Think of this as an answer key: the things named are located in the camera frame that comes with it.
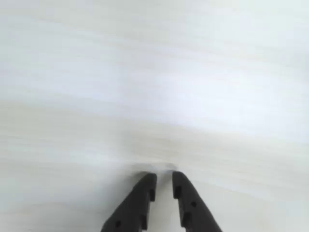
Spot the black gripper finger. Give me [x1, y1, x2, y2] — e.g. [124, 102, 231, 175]
[171, 171, 223, 232]
[100, 172, 157, 232]

